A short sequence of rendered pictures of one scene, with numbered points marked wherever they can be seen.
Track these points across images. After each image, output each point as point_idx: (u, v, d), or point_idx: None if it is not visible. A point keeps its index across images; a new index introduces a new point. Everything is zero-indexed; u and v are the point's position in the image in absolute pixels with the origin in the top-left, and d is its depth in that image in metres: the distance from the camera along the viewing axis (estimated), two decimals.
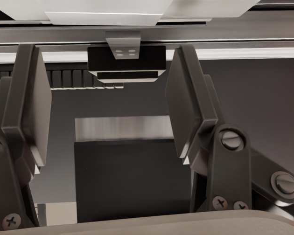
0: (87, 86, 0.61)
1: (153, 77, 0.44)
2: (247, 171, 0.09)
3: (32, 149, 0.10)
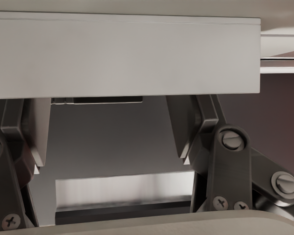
0: (59, 101, 0.55)
1: (137, 101, 0.40)
2: (247, 171, 0.09)
3: (32, 149, 0.10)
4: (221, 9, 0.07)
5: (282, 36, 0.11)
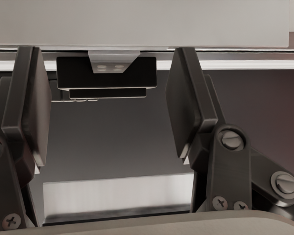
0: (55, 99, 0.51)
1: (140, 96, 0.36)
2: (247, 171, 0.09)
3: (32, 149, 0.10)
4: None
5: None
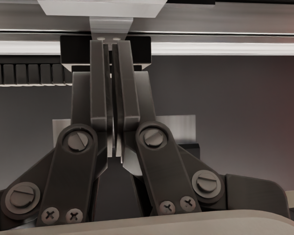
0: (57, 81, 0.54)
1: None
2: (179, 163, 0.08)
3: (108, 140, 0.10)
4: None
5: None
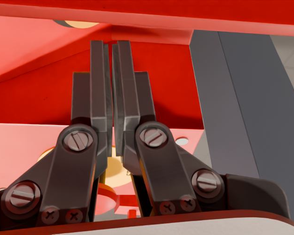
0: None
1: None
2: (179, 163, 0.08)
3: (108, 140, 0.10)
4: None
5: None
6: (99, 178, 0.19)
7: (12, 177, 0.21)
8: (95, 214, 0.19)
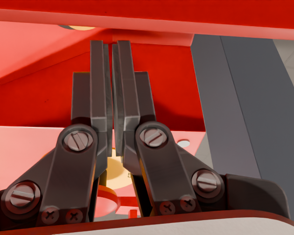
0: None
1: None
2: (179, 163, 0.08)
3: (108, 140, 0.10)
4: None
5: None
6: (101, 180, 0.19)
7: (13, 179, 0.21)
8: (97, 216, 0.19)
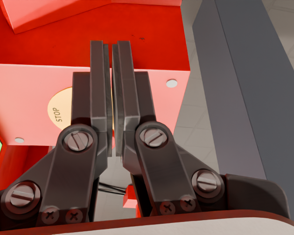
0: None
1: None
2: (179, 163, 0.08)
3: (108, 140, 0.10)
4: None
5: None
6: None
7: (26, 125, 0.24)
8: None
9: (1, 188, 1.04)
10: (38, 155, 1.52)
